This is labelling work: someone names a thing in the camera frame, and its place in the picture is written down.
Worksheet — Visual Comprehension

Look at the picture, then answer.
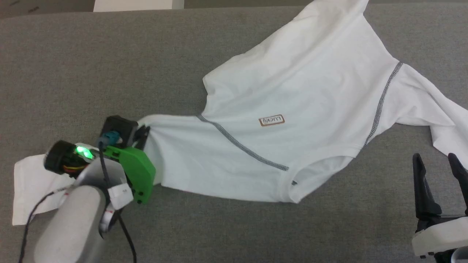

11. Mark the thick black cable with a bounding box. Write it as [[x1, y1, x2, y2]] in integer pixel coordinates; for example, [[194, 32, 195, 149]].
[[97, 137, 137, 263]]

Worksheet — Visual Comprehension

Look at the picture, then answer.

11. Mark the white flat panel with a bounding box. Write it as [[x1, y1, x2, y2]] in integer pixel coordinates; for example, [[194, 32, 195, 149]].
[[93, 0, 185, 12]]

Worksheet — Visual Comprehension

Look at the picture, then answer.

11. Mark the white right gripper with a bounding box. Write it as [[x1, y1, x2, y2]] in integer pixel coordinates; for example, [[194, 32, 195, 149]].
[[411, 153, 468, 260]]

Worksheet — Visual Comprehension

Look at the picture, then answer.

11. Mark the white long-sleeve shirt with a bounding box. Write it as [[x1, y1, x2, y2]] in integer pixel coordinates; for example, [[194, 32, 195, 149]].
[[12, 0, 468, 226]]

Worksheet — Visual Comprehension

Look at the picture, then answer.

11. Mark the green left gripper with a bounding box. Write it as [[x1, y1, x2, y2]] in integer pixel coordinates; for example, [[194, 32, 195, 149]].
[[99, 125, 156, 205]]

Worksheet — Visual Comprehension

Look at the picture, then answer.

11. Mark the thin black cable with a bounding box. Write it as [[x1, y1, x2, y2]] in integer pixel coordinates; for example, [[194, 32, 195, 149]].
[[18, 186, 70, 263]]

